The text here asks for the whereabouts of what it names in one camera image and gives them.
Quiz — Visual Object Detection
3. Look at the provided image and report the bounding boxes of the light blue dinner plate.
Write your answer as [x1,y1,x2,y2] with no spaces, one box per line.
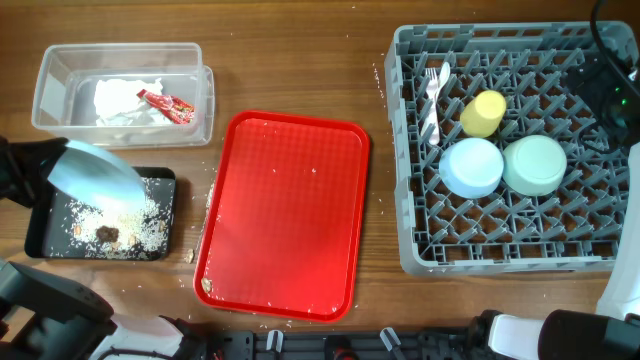
[47,140,146,212]

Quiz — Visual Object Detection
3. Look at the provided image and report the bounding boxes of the food scraps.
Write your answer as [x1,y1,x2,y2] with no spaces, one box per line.
[56,178,176,261]

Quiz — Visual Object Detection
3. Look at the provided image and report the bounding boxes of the red snack wrapper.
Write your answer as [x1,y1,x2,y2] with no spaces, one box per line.
[137,90,195,125]

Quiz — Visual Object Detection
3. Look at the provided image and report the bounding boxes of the white plastic fork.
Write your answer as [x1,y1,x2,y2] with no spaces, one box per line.
[422,68,440,145]

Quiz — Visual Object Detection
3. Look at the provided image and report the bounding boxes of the white plastic spoon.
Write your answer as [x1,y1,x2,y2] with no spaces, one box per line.
[421,62,451,145]

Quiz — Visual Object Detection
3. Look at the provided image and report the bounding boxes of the yellow plastic cup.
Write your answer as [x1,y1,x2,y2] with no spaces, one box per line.
[460,90,507,138]

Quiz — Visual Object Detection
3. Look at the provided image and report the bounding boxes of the light green bowl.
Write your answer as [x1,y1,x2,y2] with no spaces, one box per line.
[502,135,567,196]

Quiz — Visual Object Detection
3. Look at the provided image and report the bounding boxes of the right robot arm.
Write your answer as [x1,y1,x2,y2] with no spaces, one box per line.
[466,50,639,360]

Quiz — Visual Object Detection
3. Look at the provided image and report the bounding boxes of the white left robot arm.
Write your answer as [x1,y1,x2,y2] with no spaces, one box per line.
[1,138,207,359]

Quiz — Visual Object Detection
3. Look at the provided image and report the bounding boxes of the black waste tray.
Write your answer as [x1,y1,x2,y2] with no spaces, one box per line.
[24,167,177,259]

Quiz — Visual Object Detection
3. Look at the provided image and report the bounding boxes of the clear plastic waste bin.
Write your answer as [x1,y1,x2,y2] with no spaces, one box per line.
[32,42,215,149]

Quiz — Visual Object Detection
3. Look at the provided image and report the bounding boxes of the grey dishwasher rack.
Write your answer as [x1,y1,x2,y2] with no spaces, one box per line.
[384,22,629,276]

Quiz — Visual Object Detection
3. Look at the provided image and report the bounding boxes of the white tissue in bin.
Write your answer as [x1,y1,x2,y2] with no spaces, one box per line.
[94,78,171,127]

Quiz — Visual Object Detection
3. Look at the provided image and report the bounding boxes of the red plastic tray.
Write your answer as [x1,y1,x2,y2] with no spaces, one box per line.
[193,111,370,323]

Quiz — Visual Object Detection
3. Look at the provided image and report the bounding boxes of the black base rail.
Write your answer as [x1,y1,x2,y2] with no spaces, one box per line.
[197,328,501,360]

